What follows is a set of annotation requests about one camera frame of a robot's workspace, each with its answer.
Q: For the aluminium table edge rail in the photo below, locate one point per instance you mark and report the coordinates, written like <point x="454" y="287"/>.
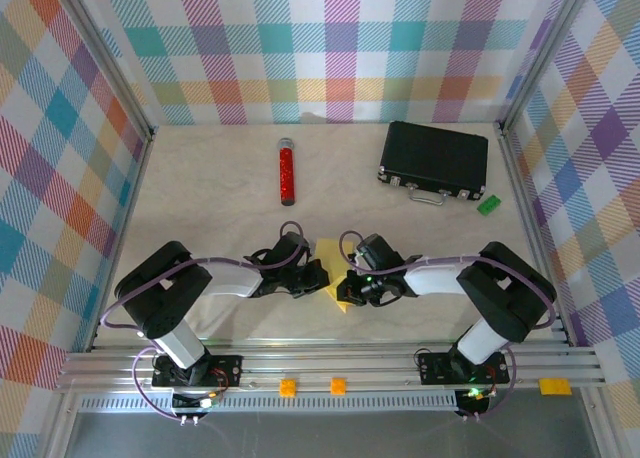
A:
<point x="124" y="238"/>
<point x="529" y="228"/>

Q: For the wide orange toy brick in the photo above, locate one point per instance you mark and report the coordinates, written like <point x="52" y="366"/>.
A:
<point x="555" y="386"/>

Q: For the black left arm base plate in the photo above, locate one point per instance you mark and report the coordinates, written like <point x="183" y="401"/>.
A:
<point x="230" y="368"/>

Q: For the small orange toy brick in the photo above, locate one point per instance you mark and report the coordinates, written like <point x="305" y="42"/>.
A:
<point x="287" y="387"/>
<point x="338" y="386"/>

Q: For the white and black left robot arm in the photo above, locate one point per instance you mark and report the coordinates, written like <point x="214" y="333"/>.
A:
<point x="230" y="280"/>

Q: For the red glitter tube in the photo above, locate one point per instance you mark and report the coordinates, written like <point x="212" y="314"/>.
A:
<point x="286" y="173"/>

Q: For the aluminium mounting rail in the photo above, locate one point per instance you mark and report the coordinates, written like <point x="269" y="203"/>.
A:
<point x="350" y="363"/>

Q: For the yellow paper sheet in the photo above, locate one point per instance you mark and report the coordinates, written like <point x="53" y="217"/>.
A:
<point x="327" y="250"/>

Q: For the aluminium lower frame post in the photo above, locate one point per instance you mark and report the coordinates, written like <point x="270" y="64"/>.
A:
<point x="57" y="428"/>
<point x="602" y="428"/>

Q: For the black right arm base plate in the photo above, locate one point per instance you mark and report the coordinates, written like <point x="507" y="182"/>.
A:
<point x="430" y="368"/>

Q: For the green toy brick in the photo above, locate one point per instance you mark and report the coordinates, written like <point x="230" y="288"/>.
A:
<point x="489" y="205"/>

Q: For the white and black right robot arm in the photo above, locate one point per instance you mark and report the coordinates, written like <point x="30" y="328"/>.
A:
<point x="435" y="278"/>

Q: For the black controller board green light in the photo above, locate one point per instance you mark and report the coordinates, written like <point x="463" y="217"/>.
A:
<point x="187" y="400"/>
<point x="472" y="400"/>

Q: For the aluminium upright frame post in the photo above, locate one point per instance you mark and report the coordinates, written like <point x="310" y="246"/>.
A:
<point x="105" y="53"/>
<point x="544" y="53"/>

